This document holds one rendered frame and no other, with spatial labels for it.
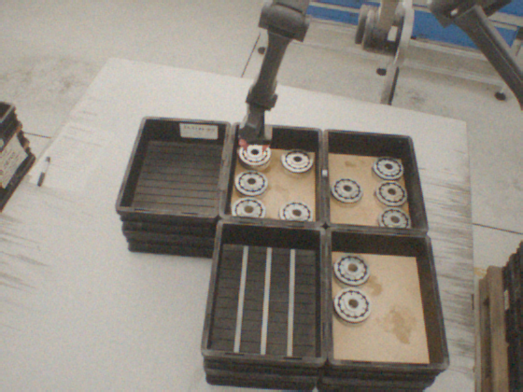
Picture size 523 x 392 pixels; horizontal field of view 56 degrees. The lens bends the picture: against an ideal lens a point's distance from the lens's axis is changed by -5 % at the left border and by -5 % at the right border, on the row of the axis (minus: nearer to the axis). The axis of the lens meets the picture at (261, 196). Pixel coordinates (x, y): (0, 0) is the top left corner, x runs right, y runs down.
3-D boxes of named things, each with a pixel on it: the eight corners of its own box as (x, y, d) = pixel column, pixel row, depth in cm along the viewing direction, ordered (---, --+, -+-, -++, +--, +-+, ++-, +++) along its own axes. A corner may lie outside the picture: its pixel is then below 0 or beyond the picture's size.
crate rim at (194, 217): (143, 120, 169) (142, 115, 168) (232, 126, 169) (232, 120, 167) (114, 215, 144) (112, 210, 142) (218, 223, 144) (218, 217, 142)
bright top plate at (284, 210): (279, 200, 157) (280, 199, 156) (313, 203, 157) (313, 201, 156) (279, 227, 150) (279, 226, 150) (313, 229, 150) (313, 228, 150)
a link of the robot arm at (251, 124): (279, 91, 145) (251, 81, 145) (271, 119, 138) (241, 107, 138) (269, 119, 155) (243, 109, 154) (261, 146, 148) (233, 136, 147)
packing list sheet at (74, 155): (64, 120, 198) (64, 119, 197) (117, 131, 195) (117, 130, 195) (23, 180, 177) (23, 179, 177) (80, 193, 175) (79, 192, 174)
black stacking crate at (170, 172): (147, 141, 177) (143, 117, 168) (231, 147, 177) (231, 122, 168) (120, 233, 152) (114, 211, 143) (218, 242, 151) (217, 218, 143)
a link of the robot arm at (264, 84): (315, 9, 108) (268, -7, 107) (308, 29, 106) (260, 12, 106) (280, 96, 149) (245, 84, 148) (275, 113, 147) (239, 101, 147)
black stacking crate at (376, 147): (318, 153, 176) (323, 129, 168) (402, 160, 176) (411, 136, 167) (320, 249, 151) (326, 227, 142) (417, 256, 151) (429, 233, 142)
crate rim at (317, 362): (218, 223, 144) (218, 217, 142) (324, 231, 144) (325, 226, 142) (199, 358, 119) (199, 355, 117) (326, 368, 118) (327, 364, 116)
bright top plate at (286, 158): (282, 148, 171) (282, 147, 170) (312, 151, 171) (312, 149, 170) (281, 171, 164) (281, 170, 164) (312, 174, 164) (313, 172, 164)
